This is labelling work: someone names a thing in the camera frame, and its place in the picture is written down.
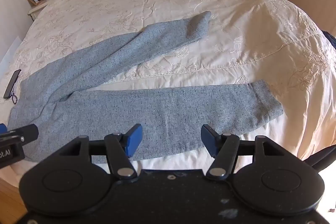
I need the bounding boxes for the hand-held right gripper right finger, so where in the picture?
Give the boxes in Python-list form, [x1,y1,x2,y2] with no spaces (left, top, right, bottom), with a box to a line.
[201,124,279,180]

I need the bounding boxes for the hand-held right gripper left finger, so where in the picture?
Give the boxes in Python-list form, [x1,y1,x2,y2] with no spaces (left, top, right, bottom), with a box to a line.
[60,124,143,180]

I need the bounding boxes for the grey-blue speckled pants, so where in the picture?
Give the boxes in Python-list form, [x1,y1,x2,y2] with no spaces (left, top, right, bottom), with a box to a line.
[8,11,284,164]

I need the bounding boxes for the black smartphone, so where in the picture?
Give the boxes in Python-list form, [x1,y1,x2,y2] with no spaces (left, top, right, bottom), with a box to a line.
[3,69,22,99]

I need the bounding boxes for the cream nightstand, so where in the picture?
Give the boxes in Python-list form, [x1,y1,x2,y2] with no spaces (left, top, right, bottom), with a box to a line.
[28,0,67,21]

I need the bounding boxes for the dark cloth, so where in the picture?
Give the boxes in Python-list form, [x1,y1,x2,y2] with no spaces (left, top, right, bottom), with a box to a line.
[322,30,336,56]

